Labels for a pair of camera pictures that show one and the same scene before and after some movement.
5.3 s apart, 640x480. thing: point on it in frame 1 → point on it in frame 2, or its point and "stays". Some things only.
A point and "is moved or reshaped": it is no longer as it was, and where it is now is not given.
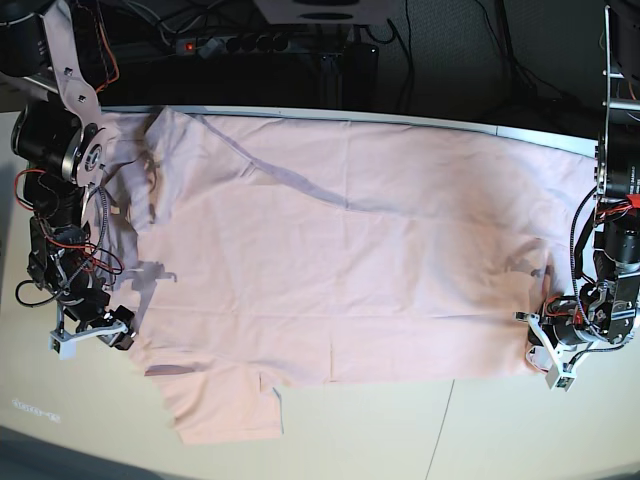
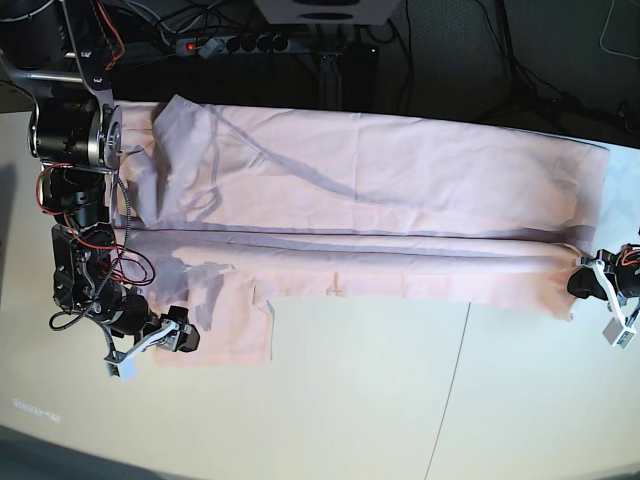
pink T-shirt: (255, 251) is moved or reshaped
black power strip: (208, 47) stays
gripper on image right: (559, 324) → (620, 269)
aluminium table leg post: (331, 80) stays
